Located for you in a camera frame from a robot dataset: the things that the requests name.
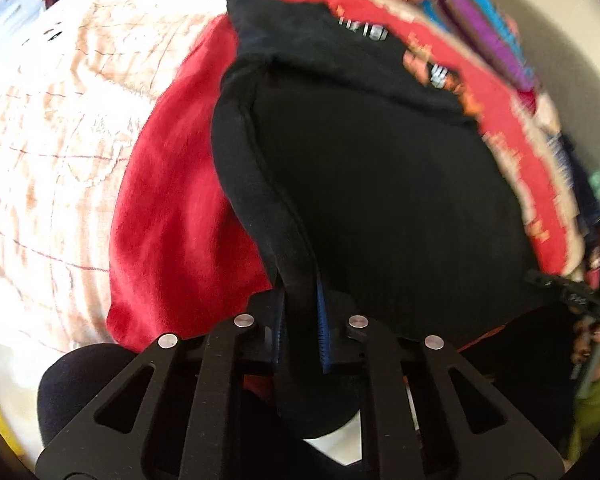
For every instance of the beige patterned bedsheet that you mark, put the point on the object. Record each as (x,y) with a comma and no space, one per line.
(55,160)

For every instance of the striped colourful pillow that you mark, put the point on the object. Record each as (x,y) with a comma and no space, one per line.
(485,35)

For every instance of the dark blue patterned clothes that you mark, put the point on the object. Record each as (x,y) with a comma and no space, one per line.
(582,185)

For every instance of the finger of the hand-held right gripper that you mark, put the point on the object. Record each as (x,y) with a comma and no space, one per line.
(570,292)

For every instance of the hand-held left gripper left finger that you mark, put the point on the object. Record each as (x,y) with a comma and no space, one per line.
(230,385)

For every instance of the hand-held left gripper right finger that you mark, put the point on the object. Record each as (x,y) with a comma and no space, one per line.
(380,385)

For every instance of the black long-sleeve sweater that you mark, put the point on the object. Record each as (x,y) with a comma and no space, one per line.
(380,185)

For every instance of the red floral blanket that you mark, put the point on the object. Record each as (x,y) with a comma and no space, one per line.
(180,220)

